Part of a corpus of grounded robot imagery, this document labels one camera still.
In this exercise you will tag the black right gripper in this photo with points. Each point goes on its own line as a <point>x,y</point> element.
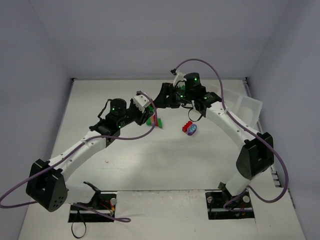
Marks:
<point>167,94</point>

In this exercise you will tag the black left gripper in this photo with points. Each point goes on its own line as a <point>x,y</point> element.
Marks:
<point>144,116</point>

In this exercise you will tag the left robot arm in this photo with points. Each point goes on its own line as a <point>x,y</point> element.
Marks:
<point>47,183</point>

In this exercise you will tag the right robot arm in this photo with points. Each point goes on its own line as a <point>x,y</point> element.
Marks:
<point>255,155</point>

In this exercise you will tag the green half-round lego brick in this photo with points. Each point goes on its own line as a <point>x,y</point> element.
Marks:
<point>150,121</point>

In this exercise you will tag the red lego brick by paw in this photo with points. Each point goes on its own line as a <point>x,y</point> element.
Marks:
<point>186,126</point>

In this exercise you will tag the purple paw print lego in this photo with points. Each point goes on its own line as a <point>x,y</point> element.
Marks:
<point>191,129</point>

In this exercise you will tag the red half-round lego brick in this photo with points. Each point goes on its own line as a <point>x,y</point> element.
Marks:
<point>156,120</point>

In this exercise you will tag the green lego brick in cluster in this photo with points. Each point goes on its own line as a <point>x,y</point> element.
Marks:
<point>160,123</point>

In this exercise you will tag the clear plastic divided tray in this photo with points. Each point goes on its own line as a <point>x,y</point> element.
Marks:
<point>246,108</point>

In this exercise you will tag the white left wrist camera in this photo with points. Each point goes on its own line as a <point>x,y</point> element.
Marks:
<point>141,102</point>

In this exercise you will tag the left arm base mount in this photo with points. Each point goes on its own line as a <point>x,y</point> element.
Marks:
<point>102,205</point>

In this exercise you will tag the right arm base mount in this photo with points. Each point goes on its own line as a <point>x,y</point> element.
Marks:
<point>221,206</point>

